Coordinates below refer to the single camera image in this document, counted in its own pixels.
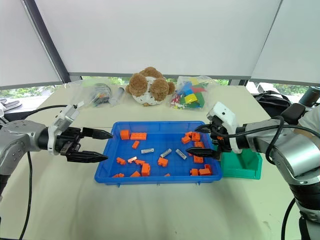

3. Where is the brown teddy bear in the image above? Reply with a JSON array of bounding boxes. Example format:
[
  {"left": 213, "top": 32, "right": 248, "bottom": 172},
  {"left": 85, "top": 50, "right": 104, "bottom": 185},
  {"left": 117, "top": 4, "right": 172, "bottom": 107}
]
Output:
[{"left": 124, "top": 66, "right": 177, "bottom": 107}]

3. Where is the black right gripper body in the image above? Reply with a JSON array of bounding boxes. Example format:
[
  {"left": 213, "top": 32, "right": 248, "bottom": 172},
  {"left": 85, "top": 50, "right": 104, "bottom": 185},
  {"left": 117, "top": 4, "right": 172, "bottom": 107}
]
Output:
[{"left": 209, "top": 117, "right": 230, "bottom": 161}]

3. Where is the bag of colourful blocks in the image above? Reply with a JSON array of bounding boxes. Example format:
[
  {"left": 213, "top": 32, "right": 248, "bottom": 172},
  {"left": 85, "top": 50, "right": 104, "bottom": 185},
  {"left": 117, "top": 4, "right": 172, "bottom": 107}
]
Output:
[{"left": 169, "top": 74, "right": 219, "bottom": 112}]

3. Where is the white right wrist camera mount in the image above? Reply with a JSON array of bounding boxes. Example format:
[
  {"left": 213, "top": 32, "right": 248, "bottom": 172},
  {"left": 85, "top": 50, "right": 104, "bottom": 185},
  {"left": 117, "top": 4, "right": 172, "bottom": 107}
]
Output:
[{"left": 206, "top": 101, "right": 242, "bottom": 154}]

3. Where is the green plastic bin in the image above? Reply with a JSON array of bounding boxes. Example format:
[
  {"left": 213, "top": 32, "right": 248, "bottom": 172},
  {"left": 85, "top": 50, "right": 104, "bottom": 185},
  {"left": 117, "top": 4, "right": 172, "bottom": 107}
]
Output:
[{"left": 219, "top": 149, "right": 264, "bottom": 181}]

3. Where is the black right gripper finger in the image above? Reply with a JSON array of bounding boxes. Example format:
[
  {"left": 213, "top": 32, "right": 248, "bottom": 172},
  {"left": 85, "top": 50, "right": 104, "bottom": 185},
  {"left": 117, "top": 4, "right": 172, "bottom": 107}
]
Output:
[
  {"left": 185, "top": 147, "right": 218, "bottom": 159},
  {"left": 194, "top": 124, "right": 214, "bottom": 134}
]

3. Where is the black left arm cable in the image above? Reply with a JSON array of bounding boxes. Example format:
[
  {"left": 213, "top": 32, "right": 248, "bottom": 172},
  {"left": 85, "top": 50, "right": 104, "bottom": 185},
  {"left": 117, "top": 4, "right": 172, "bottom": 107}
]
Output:
[{"left": 4, "top": 104, "right": 69, "bottom": 240}]

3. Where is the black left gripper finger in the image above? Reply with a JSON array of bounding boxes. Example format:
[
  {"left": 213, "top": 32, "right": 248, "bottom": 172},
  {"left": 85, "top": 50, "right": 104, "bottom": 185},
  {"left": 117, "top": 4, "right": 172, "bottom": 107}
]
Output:
[
  {"left": 65, "top": 149, "right": 109, "bottom": 164},
  {"left": 81, "top": 127, "right": 114, "bottom": 141}
]

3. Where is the dark window frame post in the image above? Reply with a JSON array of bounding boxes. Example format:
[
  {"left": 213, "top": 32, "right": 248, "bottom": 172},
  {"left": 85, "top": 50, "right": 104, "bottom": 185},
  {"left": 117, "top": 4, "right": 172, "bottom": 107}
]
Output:
[{"left": 20, "top": 0, "right": 72, "bottom": 84}]

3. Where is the grey window sill rail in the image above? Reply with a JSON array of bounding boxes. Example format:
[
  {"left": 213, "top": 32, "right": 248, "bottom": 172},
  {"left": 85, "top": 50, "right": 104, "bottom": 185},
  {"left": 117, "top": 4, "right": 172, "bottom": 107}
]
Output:
[{"left": 68, "top": 71, "right": 254, "bottom": 81}]

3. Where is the tall orange building block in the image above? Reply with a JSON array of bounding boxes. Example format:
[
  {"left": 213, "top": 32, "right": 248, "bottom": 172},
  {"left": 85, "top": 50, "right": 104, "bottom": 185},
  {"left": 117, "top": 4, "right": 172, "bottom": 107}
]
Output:
[{"left": 141, "top": 163, "right": 152, "bottom": 177}]

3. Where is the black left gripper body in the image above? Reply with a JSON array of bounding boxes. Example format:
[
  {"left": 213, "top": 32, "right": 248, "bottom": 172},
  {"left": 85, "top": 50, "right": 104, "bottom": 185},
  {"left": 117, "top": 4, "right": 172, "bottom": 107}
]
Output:
[{"left": 55, "top": 126, "right": 85, "bottom": 157}]

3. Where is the dark cylindrical bottle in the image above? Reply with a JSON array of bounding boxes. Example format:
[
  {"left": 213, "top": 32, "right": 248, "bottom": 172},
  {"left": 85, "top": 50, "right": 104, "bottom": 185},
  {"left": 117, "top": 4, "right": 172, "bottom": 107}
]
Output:
[{"left": 300, "top": 85, "right": 320, "bottom": 109}]

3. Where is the black backpack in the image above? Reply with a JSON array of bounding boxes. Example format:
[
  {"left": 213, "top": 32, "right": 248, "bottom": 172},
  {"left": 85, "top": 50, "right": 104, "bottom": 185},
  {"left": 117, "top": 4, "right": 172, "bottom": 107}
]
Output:
[{"left": 251, "top": 90, "right": 292, "bottom": 119}]

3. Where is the long orange building block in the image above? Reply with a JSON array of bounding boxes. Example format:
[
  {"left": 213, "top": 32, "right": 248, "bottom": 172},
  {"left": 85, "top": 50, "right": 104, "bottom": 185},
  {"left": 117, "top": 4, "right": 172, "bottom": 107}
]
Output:
[{"left": 129, "top": 132, "right": 148, "bottom": 141}]

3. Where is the blue plastic tray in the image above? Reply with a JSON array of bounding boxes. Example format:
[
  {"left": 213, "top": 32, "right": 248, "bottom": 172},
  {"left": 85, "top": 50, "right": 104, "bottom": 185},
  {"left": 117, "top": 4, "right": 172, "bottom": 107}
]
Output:
[{"left": 94, "top": 121, "right": 224, "bottom": 186}]

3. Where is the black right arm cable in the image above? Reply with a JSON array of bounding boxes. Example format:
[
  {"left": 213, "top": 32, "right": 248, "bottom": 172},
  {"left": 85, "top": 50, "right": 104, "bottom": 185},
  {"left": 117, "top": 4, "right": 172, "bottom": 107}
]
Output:
[{"left": 219, "top": 115, "right": 320, "bottom": 240}]

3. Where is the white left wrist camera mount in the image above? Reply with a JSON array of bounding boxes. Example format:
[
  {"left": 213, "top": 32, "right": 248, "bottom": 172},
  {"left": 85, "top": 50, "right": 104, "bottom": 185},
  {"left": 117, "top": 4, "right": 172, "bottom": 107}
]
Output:
[{"left": 47, "top": 104, "right": 81, "bottom": 156}]

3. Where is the clear bag with dark parts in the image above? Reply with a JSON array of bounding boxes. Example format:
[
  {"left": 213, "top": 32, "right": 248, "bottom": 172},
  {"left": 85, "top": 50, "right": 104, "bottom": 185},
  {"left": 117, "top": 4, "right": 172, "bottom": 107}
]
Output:
[{"left": 65, "top": 79, "right": 119, "bottom": 109}]

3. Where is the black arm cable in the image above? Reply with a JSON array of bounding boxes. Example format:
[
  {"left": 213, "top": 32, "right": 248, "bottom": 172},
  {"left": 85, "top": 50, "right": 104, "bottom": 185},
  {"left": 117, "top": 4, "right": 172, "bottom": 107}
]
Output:
[
  {"left": 4, "top": 104, "right": 69, "bottom": 240},
  {"left": 219, "top": 115, "right": 320, "bottom": 240}
]

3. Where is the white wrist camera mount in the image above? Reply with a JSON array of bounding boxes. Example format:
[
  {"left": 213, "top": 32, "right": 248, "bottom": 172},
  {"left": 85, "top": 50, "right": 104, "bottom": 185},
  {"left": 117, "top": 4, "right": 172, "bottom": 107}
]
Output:
[
  {"left": 47, "top": 104, "right": 81, "bottom": 156},
  {"left": 206, "top": 101, "right": 242, "bottom": 154}
]

